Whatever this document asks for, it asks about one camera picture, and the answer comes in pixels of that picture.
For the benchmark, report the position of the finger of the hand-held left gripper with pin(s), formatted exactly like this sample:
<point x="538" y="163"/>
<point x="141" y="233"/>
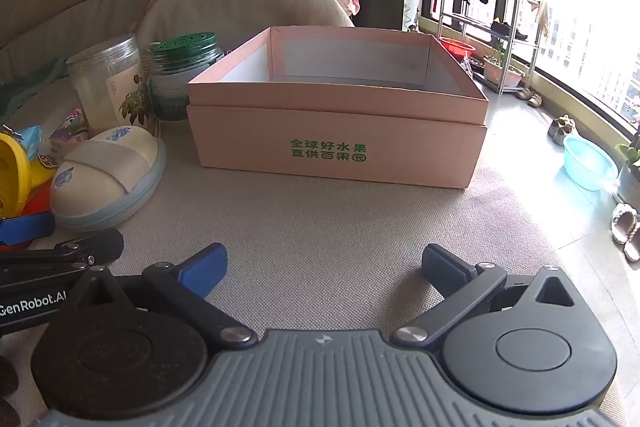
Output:
<point x="25" y="228"/>
<point x="95" y="243"/>

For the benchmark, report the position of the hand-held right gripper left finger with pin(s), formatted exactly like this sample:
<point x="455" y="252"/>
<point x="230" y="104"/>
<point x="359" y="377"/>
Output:
<point x="210" y="263"/>

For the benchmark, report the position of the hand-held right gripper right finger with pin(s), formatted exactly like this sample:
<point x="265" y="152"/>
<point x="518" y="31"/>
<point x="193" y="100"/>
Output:
<point x="436" y="264"/>

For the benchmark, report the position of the yellow plastic toy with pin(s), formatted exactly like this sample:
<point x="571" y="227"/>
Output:
<point x="15" y="172"/>

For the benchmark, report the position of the beige cap with yellow brim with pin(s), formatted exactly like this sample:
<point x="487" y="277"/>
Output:
<point x="100" y="172"/>

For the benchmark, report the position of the pink cardboard box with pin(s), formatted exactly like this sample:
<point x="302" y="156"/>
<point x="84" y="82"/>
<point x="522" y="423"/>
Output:
<point x="325" y="142"/>

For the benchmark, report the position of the red plastic piece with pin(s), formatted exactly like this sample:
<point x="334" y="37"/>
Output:
<point x="37" y="206"/>

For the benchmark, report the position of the blue tissue packet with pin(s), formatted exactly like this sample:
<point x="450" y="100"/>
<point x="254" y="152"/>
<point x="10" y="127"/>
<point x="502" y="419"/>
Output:
<point x="31" y="141"/>

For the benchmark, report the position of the colourful printed tissue packet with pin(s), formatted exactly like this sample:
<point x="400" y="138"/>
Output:
<point x="70" y="133"/>

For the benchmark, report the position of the beige sofa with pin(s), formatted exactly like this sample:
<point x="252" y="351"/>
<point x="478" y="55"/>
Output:
<point x="320" y="227"/>

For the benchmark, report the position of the teal cloth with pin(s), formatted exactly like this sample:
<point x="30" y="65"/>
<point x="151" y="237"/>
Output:
<point x="30" y="82"/>

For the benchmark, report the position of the clear plastic jar flower label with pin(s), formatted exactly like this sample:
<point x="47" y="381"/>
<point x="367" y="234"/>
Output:
<point x="100" y="82"/>

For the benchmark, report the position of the blue basin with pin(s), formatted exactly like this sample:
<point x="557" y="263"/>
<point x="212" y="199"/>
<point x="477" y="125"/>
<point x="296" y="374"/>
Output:
<point x="590" y="164"/>

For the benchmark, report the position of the grey plush slippers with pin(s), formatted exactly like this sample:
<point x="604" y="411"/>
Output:
<point x="562" y="128"/>

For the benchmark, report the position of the small beige slippers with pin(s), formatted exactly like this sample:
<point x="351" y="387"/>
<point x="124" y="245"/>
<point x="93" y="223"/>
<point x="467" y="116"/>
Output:
<point x="530" y="98"/>

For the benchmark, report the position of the white striped slipper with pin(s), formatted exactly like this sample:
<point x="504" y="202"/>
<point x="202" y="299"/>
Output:
<point x="634" y="244"/>
<point x="624" y="222"/>

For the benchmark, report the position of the white rectangular plant pot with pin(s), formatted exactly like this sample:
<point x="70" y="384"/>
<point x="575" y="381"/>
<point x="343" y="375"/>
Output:
<point x="501" y="74"/>

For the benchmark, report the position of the potted plant grey pot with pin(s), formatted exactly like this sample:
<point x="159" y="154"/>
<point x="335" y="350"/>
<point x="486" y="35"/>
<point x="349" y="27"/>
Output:
<point x="631" y="179"/>

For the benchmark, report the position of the glass jar green lid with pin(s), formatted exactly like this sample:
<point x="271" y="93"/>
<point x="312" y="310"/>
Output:
<point x="185" y="44"/>

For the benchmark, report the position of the red basin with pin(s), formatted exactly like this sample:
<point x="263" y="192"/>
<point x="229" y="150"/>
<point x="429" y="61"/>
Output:
<point x="456" y="46"/>

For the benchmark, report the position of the black shoe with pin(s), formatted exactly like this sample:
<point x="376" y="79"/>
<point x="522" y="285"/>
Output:
<point x="507" y="31"/>

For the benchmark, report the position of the white plastic bag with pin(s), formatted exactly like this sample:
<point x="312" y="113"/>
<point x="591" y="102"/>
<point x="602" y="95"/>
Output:
<point x="413" y="4"/>

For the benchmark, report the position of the metal shelf rack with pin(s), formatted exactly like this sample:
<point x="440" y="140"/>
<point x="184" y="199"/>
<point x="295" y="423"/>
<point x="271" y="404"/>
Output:
<point x="520" y="7"/>

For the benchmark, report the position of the black window frame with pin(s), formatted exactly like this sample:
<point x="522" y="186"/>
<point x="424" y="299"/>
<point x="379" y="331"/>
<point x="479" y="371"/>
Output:
<point x="575" y="87"/>

